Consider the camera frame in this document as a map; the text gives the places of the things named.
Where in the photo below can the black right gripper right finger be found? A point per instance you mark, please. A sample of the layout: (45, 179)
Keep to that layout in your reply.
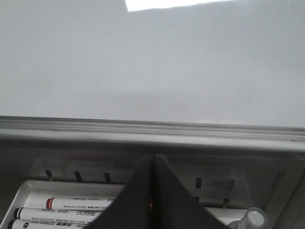
(173, 206)

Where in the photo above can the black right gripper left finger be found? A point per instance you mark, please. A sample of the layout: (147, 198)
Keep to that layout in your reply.
(131, 208)

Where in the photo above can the red capped whiteboard marker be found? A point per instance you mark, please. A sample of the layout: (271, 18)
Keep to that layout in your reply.
(85, 204)

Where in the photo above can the black capped whiteboard marker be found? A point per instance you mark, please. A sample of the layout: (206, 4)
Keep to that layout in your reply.
(55, 215)

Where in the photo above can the white marker tray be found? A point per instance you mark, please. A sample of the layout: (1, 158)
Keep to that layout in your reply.
(226, 185)

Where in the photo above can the clear plastic bottle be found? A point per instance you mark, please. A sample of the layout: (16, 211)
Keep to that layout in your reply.
(254, 218)

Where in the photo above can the white whiteboard with aluminium frame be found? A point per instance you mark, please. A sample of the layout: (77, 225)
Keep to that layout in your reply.
(229, 73)

